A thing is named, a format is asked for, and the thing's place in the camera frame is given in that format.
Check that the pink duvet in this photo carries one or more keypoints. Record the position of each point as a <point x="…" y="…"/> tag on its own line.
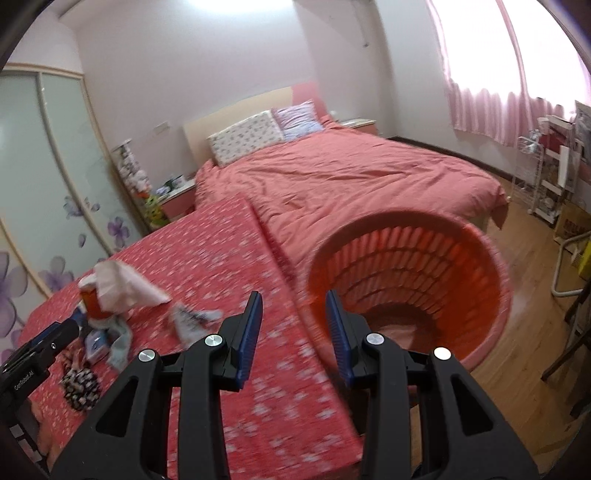
<point x="351" y="175"/>

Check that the pink white cloth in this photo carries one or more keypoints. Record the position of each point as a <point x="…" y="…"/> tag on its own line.
<point x="124" y="288"/>

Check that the purple striped pillow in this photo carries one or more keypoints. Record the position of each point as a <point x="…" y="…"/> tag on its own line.
<point x="298" y="120"/>

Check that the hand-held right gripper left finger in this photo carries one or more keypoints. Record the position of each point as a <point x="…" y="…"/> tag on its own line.
<point x="248" y="339"/>

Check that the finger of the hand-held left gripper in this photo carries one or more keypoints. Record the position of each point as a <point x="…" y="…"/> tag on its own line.
<point x="55" y="333"/>

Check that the sliding wardrobe with purple flowers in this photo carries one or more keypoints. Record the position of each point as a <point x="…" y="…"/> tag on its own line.
<point x="51" y="175"/>

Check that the cardboard box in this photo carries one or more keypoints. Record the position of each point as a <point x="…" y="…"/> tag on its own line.
<point x="570" y="221"/>

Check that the clear tube of plush toys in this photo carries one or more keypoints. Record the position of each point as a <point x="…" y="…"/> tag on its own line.
<point x="138" y="180"/>

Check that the orange plastic slatted basket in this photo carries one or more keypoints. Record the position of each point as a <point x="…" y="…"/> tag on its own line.
<point x="415" y="258"/>

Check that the white and blue wrapper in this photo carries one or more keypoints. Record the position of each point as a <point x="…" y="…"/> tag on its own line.
<point x="194" y="323"/>

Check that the dark wooden furniture leg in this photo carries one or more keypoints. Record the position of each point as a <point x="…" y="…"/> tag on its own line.
<point x="565" y="341"/>

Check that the white metal chair frame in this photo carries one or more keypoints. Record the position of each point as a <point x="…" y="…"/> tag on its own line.
<point x="561" y="267"/>

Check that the red floral blanket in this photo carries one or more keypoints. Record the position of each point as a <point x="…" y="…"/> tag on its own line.
<point x="221" y="258"/>

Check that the pink curtain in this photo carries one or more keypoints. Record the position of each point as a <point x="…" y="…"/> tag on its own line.
<point x="498" y="64"/>

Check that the black mesh cloth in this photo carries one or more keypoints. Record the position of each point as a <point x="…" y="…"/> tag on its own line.
<point x="81" y="385"/>

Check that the blue plastic packet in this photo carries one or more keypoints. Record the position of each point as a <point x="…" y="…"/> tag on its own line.
<point x="97" y="345"/>

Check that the light blue cream tube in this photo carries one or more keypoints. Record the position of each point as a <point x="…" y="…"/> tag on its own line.
<point x="121" y="344"/>

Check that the beige bed headboard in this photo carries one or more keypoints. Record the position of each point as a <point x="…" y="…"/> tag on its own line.
<point x="231" y="110"/>

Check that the white floral pillow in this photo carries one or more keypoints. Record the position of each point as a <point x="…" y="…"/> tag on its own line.
<point x="244" y="136"/>

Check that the pink and white nightstand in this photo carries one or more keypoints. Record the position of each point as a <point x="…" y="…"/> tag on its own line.
<point x="178" y="201"/>

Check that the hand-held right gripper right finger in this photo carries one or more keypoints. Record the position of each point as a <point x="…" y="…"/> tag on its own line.
<point x="339" y="339"/>

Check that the wooden bedside table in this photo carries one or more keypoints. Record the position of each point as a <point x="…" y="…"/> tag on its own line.
<point x="360" y="125"/>

